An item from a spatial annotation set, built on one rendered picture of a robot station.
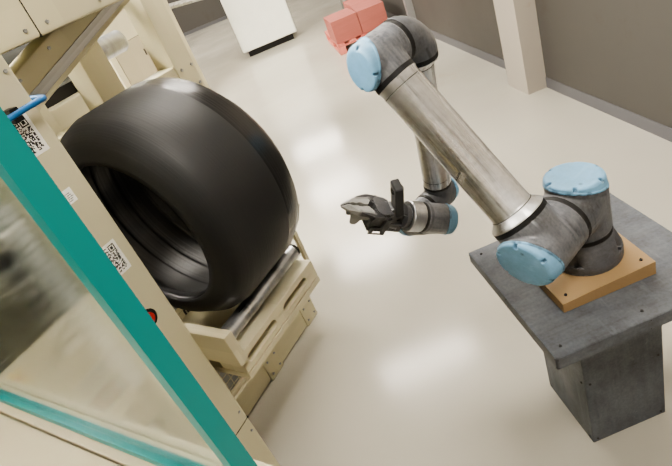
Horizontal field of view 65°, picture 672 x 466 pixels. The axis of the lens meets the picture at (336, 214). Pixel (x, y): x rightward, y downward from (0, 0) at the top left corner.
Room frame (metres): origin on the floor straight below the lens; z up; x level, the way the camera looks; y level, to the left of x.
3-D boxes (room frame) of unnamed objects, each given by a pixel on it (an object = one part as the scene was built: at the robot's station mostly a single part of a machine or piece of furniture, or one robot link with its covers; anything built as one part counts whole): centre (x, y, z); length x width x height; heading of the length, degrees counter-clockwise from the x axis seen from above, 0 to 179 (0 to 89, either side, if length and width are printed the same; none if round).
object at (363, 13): (7.11, -1.18, 0.20); 1.09 x 0.75 x 0.41; 1
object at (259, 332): (1.14, 0.26, 0.83); 0.36 x 0.09 x 0.06; 140
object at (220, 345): (1.10, 0.48, 0.90); 0.40 x 0.03 x 0.10; 50
